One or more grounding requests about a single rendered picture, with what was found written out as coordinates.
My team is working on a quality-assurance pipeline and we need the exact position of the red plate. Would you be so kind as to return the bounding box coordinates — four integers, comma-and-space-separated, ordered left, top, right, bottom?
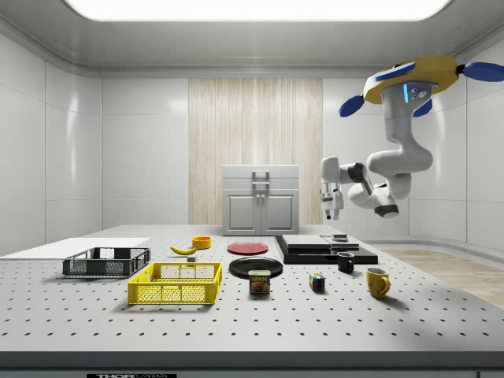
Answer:
227, 241, 269, 255

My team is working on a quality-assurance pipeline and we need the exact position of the dark grey basket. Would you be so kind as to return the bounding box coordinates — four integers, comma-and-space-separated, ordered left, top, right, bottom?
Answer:
61, 246, 152, 279

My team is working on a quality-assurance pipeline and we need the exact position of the black stove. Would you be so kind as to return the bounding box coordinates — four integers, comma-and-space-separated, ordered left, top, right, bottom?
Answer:
274, 233, 380, 265

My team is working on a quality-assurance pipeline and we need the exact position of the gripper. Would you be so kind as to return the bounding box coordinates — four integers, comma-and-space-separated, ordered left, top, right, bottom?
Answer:
319, 181, 345, 221

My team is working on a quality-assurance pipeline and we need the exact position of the flat-sided can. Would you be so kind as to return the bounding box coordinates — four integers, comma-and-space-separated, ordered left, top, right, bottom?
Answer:
248, 269, 272, 295

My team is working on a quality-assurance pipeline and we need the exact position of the yellow basket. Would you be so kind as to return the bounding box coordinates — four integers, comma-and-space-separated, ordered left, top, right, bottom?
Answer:
127, 261, 224, 306

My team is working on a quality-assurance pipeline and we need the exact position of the black plate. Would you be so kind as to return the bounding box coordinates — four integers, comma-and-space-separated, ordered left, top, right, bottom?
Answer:
228, 256, 284, 279

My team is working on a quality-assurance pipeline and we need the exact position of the white cabinet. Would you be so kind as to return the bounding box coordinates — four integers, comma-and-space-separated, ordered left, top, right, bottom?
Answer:
221, 164, 300, 236

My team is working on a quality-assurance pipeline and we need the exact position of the banana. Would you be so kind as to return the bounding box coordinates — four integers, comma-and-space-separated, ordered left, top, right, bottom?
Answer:
169, 244, 199, 257

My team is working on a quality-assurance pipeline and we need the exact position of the black mug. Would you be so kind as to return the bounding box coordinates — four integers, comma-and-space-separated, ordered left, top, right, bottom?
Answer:
336, 251, 355, 273

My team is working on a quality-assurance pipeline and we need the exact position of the white board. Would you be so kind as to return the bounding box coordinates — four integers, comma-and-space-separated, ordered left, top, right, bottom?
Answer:
0, 237, 151, 260

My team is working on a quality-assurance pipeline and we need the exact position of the yellow mug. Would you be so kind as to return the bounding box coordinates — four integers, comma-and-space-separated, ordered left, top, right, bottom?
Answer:
365, 267, 391, 299

